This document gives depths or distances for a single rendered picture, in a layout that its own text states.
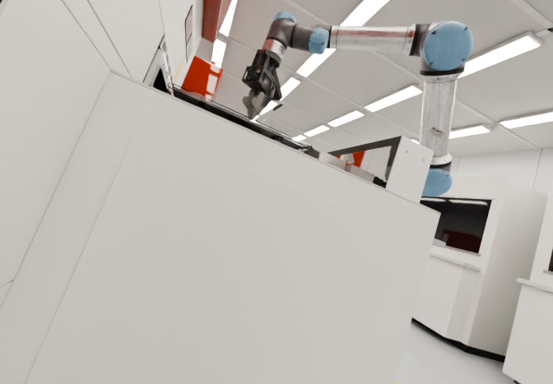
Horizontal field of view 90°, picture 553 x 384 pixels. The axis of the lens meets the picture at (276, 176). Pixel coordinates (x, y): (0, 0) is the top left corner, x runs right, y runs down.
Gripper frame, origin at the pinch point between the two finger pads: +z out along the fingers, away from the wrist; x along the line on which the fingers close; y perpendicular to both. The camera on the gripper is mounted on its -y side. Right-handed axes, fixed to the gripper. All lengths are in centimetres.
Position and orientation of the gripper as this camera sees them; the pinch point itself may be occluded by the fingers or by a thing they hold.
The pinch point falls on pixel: (253, 117)
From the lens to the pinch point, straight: 91.8
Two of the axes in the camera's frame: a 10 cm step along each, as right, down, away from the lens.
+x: 8.1, 2.2, -5.4
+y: -4.7, -2.8, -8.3
